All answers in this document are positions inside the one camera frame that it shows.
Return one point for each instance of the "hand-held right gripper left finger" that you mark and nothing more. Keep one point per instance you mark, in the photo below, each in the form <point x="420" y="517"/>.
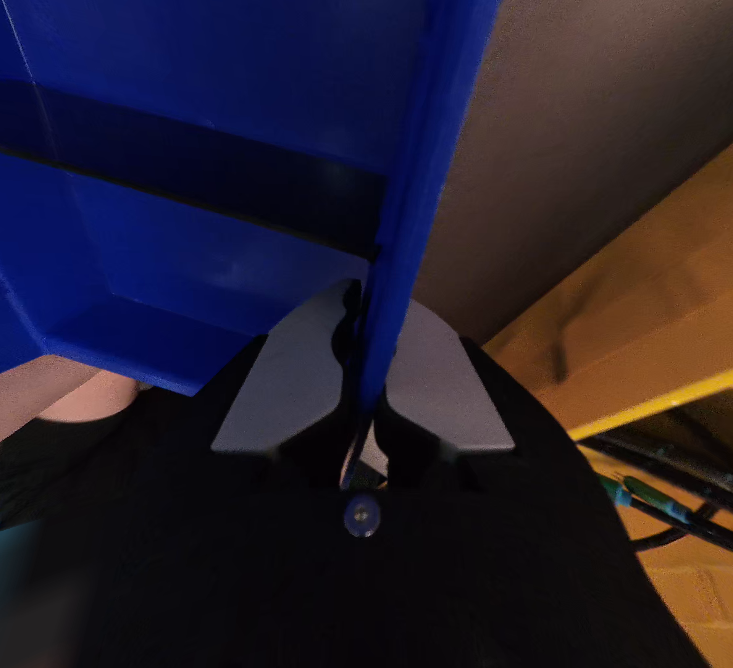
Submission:
<point x="286" y="387"/>

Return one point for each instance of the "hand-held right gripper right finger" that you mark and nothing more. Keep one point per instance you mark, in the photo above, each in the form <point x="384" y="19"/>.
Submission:
<point x="446" y="393"/>

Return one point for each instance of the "yellow plastic bin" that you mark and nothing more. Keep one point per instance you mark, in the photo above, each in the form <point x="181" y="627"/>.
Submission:
<point x="630" y="307"/>

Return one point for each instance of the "blue plastic bin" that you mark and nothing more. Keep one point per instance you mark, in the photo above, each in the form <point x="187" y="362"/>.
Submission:
<point x="229" y="21"/>

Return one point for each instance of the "person's left forearm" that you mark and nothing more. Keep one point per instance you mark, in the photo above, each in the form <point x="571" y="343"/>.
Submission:
<point x="91" y="402"/>

